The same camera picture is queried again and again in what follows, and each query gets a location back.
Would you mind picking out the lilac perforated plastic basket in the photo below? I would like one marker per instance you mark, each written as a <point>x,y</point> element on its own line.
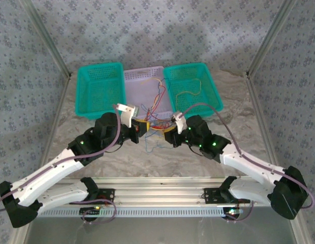
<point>142,94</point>

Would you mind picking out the teal perforated plastic basket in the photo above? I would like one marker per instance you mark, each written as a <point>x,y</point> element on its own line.
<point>205,76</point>
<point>101,91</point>

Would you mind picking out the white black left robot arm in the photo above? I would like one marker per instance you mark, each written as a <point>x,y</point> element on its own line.
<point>50,175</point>

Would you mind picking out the grey metal shelf panel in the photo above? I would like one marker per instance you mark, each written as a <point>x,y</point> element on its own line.
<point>172,231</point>

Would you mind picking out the aluminium table side rail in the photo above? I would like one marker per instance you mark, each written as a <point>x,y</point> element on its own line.
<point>61,101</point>
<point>259,114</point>

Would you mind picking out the aluminium mounting rail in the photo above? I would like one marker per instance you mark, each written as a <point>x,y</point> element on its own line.
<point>157,193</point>

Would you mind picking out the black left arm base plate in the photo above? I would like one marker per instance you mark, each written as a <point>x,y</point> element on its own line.
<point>110,194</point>

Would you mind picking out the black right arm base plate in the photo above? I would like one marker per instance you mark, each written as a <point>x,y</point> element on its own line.
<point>210,194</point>

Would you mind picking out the aluminium frame upright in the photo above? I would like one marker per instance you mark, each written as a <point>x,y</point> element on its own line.
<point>270,38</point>
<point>50,43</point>

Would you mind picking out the aluminium lower frame bar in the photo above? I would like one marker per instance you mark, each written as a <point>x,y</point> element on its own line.
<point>299,228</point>

